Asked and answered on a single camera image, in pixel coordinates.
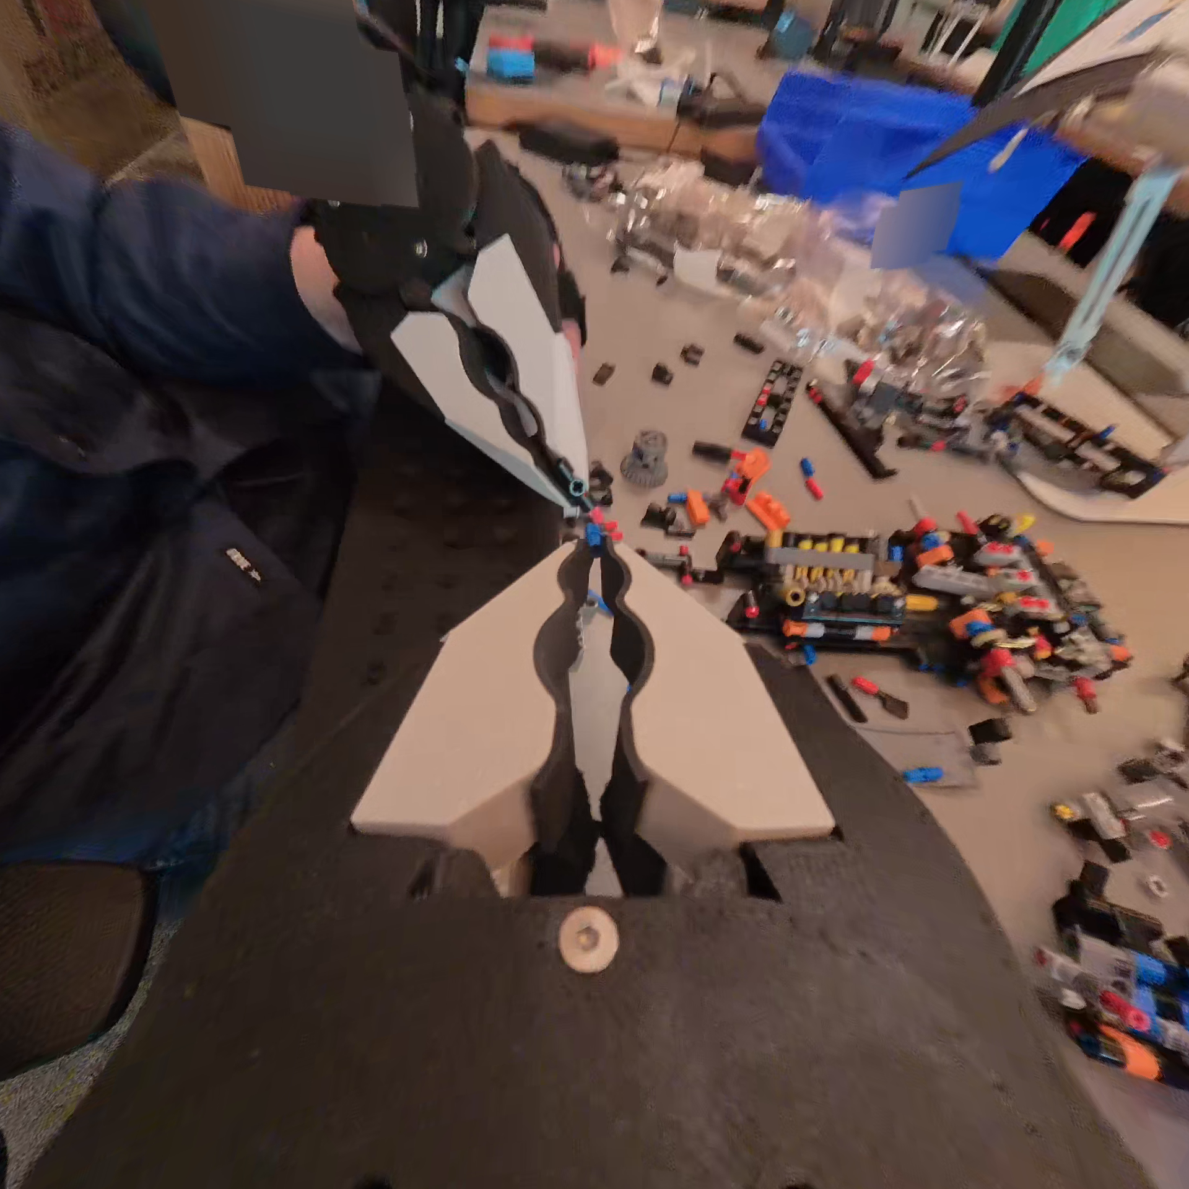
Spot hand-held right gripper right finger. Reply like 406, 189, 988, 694
600, 542, 837, 899

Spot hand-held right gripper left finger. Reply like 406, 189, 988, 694
351, 542, 597, 899

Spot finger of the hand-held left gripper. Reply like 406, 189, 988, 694
465, 235, 592, 506
391, 312, 579, 513

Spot black lego frame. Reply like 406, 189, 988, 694
741, 359, 804, 447

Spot person's left forearm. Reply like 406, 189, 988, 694
0, 122, 373, 392

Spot black lego link red pins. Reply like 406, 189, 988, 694
642, 546, 726, 587

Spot dark grey lego gear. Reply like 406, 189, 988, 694
622, 430, 671, 490

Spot grey lego panel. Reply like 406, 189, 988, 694
859, 726, 977, 790

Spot multicolour lego chassis assembly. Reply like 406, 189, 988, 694
721, 512, 1135, 715

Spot clear bags of lego parts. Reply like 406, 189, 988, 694
609, 158, 991, 373

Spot long black lego beam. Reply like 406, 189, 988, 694
807, 381, 899, 480

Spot grey lego steering assembly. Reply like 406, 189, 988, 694
1050, 743, 1189, 861

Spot blue grey lego piston assembly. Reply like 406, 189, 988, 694
1036, 864, 1189, 1089

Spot black curved lego subframe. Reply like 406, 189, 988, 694
990, 391, 1168, 495

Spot lego instruction booklet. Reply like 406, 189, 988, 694
907, 0, 1189, 178

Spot person's left hand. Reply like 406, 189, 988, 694
292, 226, 367, 355

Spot black power adapter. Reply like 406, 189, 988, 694
520, 123, 622, 169
679, 93, 768, 131

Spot red black hand tool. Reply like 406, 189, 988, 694
534, 38, 622, 76

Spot person's dark blue trousers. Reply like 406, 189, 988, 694
0, 307, 373, 866

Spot blue storage bin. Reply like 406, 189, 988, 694
757, 70, 1089, 262

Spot black mesh chair armrest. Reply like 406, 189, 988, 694
0, 859, 159, 1080

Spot white book stand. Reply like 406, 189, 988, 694
990, 158, 1189, 523

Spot green object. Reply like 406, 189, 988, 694
990, 0, 1125, 57

